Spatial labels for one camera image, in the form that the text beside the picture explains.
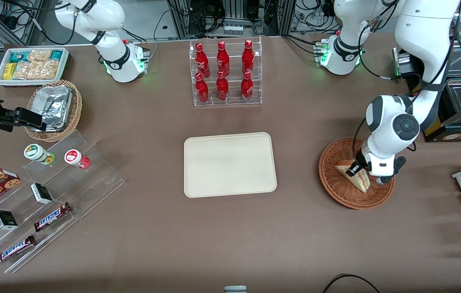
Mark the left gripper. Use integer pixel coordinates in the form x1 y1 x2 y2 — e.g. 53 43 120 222
345 151 397 186

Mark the red lid cup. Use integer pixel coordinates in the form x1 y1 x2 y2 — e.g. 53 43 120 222
64 149 91 170

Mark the large rice cracker bag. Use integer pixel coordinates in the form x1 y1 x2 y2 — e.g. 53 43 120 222
13 60 60 80

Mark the silver box with green light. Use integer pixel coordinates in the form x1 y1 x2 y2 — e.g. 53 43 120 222
392 46 419 79

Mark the small rice cracker bag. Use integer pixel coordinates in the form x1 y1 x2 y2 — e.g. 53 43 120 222
26 49 53 63

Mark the round brown wicker basket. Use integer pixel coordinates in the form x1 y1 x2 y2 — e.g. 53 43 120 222
319 137 396 210

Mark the clear acrylic stepped display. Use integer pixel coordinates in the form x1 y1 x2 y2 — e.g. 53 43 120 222
0 129 126 274

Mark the aluminium foil container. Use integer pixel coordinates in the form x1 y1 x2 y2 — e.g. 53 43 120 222
31 85 74 132

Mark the small black box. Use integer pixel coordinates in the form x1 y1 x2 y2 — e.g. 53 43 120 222
0 210 19 231
30 183 54 205

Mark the tan wicker basket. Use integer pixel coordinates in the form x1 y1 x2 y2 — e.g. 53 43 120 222
24 80 83 143

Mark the white snack bin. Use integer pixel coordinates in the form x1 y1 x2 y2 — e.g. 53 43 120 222
0 47 70 87

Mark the beige rectangular tray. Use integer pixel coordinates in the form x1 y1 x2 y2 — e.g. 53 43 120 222
184 132 277 199

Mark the triangle sandwich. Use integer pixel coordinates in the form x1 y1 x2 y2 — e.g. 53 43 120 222
335 161 372 193

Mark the clear acrylic bottle rack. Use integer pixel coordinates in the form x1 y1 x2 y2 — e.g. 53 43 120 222
189 37 263 107

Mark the aluminium equipment frame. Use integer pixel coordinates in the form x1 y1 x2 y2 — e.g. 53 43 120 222
168 0 298 40

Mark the red cola bottle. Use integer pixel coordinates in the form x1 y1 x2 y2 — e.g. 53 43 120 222
216 71 229 102
195 72 210 104
241 39 255 76
240 71 254 103
216 41 230 77
195 43 211 79

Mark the snickers chocolate bar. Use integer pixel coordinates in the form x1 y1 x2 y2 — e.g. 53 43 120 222
33 202 72 232
0 234 37 266

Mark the green lid cup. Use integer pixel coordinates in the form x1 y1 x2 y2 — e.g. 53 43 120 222
24 144 55 165

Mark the black cable loop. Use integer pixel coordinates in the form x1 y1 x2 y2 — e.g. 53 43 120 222
322 274 382 293

